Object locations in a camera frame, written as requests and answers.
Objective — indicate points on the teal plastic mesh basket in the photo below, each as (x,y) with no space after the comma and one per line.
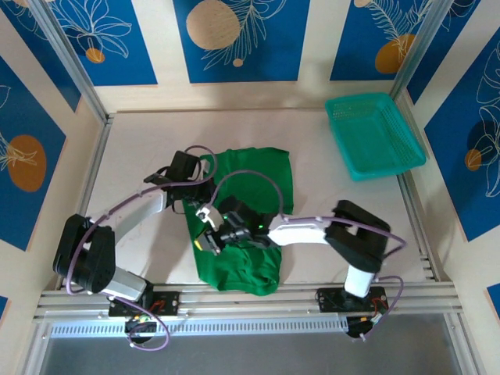
(371,136)

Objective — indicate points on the blue floral wall panel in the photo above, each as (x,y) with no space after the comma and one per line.
(480,195)
(19,215)
(45,47)
(457,35)
(351,47)
(273,58)
(129,58)

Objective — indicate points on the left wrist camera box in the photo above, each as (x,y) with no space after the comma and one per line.
(207,166)

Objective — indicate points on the green t-shirt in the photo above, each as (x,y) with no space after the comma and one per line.
(265,168)

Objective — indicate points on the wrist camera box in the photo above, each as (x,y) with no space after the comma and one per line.
(209,216)
(207,166)

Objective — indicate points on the aluminium table side rail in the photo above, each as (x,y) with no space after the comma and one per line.
(92,176)
(408,191)

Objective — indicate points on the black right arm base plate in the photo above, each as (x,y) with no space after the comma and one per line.
(328,301)

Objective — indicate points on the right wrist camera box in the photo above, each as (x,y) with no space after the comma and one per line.
(209,216)

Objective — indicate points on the aluminium frame rail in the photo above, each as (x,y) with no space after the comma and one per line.
(250,302)

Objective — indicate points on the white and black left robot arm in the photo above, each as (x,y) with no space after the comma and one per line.
(97,265)

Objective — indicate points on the aluminium frame post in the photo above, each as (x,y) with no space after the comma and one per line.
(415,58)
(72,58)

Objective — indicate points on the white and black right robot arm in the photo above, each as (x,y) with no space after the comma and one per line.
(304,234)

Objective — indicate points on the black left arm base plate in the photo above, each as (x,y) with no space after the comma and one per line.
(168,302)

